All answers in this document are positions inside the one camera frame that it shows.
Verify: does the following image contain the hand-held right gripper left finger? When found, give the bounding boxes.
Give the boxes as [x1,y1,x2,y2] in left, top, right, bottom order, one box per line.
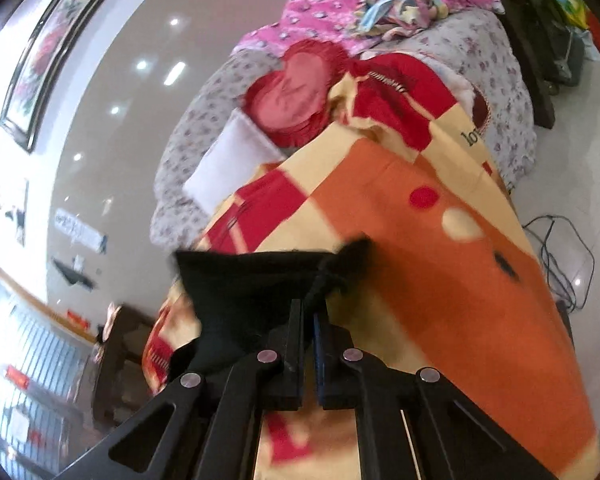
[55,300,306,480]

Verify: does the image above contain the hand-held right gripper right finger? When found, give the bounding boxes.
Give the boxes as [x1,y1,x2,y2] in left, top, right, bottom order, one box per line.
[312,311,556,480]

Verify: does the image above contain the black pants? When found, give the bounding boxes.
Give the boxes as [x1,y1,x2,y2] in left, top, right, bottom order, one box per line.
[172,237,373,386]

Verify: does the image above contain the orange red printed blanket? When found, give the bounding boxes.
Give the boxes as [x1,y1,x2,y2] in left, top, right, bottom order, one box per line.
[140,52,600,480]

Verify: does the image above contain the wooden stool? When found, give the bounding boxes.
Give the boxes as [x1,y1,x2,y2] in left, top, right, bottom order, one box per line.
[92,302,158,431]

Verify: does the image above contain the white pillow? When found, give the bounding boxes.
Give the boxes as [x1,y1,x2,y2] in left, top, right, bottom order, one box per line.
[182,110,291,213]

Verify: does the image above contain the window with metal bars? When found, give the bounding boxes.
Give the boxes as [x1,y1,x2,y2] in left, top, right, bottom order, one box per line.
[0,260,96,461]

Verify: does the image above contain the grey floral bed cover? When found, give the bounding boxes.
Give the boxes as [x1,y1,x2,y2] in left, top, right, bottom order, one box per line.
[150,10,538,261]

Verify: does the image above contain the red heart-shaped pillow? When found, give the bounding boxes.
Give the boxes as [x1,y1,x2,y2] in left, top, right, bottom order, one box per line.
[242,37,353,148]

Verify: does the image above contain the pink printed blanket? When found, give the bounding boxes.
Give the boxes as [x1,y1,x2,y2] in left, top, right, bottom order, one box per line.
[232,0,506,58]

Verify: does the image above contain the colourful patterned cloth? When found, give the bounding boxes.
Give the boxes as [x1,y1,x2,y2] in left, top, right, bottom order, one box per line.
[355,0,451,38]

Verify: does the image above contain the framed flower painting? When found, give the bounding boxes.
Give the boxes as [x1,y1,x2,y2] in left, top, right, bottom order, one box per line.
[0,0,118,153]

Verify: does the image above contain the black cable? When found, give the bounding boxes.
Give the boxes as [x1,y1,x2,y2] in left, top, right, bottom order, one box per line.
[522,215,596,311]

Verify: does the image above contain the eye chart wall poster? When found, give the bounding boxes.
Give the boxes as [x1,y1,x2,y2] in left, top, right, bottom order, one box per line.
[54,207,106,253]

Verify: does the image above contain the wall photo poster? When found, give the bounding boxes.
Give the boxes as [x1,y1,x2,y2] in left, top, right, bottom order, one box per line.
[0,180,31,246]

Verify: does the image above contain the dark wooden bed frame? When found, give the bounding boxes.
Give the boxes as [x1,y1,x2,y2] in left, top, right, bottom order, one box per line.
[467,0,556,131]

